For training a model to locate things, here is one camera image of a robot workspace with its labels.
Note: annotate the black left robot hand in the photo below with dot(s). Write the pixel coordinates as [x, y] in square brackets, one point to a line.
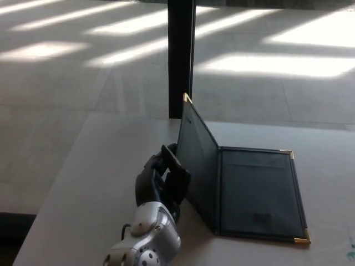
[163, 180]

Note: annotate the dark blue diary folder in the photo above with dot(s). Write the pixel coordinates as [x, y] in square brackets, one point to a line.
[249, 194]

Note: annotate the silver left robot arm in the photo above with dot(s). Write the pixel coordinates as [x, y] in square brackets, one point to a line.
[147, 235]

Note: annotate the black vertical pillar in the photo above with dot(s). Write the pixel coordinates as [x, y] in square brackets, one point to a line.
[179, 55]

